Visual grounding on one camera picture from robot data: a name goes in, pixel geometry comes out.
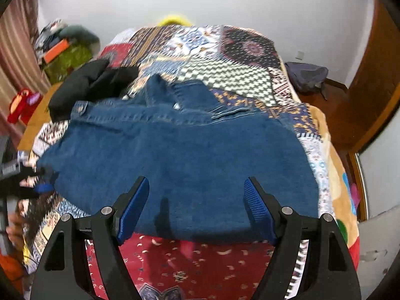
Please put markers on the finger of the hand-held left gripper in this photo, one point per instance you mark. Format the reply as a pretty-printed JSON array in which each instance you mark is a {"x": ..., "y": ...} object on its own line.
[{"x": 43, "y": 188}]

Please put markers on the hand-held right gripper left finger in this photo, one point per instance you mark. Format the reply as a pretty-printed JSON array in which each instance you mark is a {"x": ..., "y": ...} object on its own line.
[{"x": 134, "y": 209}]

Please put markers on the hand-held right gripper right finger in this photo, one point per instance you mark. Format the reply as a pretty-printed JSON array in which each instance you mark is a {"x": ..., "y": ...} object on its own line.
[{"x": 256, "y": 200}]

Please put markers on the blue denim jacket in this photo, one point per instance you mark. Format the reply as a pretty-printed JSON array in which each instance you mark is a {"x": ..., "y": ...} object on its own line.
[{"x": 175, "y": 168}]

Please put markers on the person's left hand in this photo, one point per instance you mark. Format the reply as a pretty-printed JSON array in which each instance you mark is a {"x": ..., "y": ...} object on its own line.
[{"x": 15, "y": 228}]

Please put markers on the red plush toy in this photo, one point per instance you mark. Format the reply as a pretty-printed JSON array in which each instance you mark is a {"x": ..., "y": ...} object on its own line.
[{"x": 22, "y": 106}]

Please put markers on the yellow fleece blanket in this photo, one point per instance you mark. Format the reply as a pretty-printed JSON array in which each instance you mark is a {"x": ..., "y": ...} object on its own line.
[{"x": 331, "y": 168}]

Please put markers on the orange cloth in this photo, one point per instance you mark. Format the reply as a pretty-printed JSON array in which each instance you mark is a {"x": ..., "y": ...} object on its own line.
[{"x": 11, "y": 270}]

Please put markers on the black garment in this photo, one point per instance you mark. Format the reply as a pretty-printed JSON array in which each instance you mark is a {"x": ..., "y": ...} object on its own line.
[{"x": 90, "y": 84}]

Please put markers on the green patterned bag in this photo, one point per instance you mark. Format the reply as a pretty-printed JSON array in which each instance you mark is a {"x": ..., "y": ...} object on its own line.
[{"x": 68, "y": 62}]

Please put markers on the orange box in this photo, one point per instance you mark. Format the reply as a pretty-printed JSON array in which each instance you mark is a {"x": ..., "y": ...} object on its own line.
[{"x": 55, "y": 51}]

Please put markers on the white sliding wardrobe door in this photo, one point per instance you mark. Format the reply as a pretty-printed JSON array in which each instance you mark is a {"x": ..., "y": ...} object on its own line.
[{"x": 381, "y": 218}]

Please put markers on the striped brown curtain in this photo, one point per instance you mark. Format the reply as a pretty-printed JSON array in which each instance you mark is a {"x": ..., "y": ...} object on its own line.
[{"x": 18, "y": 37}]

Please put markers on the grey backpack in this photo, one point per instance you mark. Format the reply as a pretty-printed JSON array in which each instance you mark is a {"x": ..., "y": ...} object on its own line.
[{"x": 306, "y": 75}]

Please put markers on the pile of clutter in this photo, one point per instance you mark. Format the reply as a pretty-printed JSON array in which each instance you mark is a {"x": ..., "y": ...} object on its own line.
[{"x": 50, "y": 34}]

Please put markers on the patchwork printed blanket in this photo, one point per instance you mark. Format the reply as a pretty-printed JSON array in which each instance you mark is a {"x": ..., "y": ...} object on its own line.
[{"x": 218, "y": 56}]

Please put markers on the dark green cushion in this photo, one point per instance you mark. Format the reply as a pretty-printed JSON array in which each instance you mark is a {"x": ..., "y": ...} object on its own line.
[{"x": 81, "y": 34}]

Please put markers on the wooden door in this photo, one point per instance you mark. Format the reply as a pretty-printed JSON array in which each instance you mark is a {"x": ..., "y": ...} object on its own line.
[{"x": 378, "y": 78}]

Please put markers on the yellow foam tube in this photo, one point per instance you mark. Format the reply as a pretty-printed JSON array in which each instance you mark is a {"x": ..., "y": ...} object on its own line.
[{"x": 175, "y": 21}]

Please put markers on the wall socket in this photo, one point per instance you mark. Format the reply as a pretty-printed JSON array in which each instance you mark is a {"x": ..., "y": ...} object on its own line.
[{"x": 299, "y": 55}]

